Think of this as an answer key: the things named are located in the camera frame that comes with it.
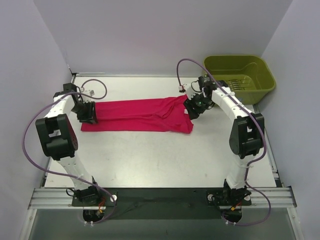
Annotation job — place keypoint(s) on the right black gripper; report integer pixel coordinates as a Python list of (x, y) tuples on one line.
[(191, 108)]

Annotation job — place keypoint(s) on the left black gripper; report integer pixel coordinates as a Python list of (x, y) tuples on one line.
[(90, 111)]

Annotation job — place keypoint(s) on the pink t shirt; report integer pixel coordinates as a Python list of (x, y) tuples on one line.
[(142, 115)]

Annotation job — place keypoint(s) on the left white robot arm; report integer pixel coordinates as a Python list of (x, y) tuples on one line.
[(59, 141)]

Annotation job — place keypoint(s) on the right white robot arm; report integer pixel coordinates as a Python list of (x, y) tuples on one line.
[(245, 140)]

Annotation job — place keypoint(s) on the olive green plastic basin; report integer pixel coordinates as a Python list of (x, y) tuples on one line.
[(246, 75)]

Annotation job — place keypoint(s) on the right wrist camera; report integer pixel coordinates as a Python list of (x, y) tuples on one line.
[(188, 90)]

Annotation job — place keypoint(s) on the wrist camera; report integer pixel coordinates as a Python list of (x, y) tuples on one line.
[(86, 96), (188, 90)]

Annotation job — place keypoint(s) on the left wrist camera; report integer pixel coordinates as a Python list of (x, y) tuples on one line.
[(86, 96)]

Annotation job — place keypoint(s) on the aluminium front rail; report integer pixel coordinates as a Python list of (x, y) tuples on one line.
[(56, 198)]

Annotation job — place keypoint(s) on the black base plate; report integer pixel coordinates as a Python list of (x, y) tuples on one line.
[(164, 204)]

